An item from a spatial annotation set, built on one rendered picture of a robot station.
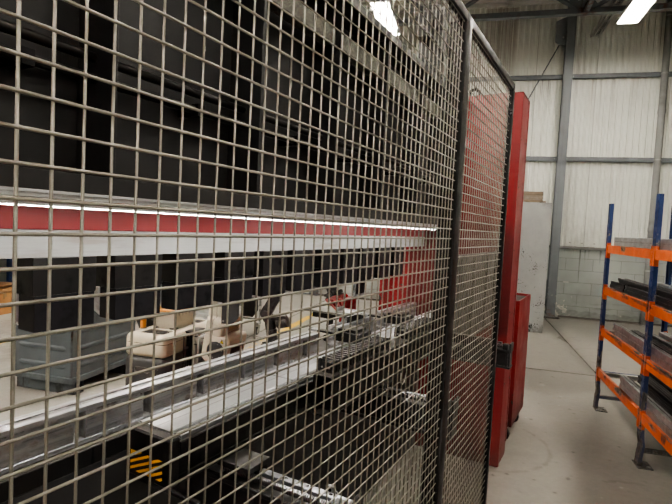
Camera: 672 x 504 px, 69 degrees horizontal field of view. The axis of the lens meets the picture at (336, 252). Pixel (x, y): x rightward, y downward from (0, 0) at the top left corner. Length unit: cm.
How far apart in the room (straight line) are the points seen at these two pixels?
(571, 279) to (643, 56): 401
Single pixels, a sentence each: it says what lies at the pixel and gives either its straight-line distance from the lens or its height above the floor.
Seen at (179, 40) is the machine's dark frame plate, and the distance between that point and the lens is 146.
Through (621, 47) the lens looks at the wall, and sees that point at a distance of 1046.
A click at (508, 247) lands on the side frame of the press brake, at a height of 137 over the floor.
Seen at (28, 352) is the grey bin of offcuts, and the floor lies 30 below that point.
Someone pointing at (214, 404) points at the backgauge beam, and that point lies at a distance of 131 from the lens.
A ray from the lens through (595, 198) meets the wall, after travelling 987.
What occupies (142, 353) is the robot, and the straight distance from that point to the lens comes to 287.
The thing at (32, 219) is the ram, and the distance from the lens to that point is 124.
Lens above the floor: 144
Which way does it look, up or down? 3 degrees down
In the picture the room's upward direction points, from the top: 3 degrees clockwise
